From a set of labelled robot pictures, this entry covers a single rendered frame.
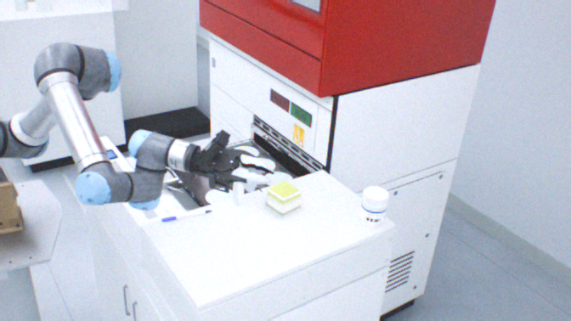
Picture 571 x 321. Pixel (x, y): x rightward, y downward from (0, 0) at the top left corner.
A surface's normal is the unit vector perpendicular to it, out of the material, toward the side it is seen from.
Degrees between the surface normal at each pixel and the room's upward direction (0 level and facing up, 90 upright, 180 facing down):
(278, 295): 90
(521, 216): 90
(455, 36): 90
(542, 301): 0
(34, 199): 0
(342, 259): 90
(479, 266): 0
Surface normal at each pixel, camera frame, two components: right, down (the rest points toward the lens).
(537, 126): -0.83, 0.23
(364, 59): 0.56, 0.44
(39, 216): 0.06, -0.87
